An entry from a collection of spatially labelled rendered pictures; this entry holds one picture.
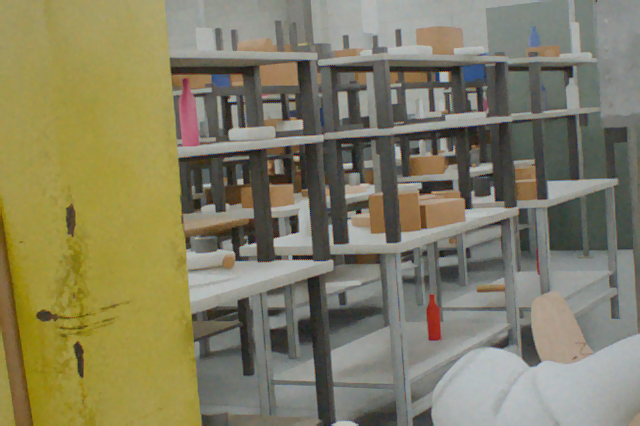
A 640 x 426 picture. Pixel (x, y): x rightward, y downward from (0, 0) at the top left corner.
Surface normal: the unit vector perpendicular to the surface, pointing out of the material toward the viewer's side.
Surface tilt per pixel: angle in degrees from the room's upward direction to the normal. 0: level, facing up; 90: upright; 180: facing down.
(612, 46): 90
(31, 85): 90
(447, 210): 90
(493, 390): 59
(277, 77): 90
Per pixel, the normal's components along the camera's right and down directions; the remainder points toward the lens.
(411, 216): -0.10, 0.08
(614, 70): -0.48, 0.11
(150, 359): 0.88, -0.03
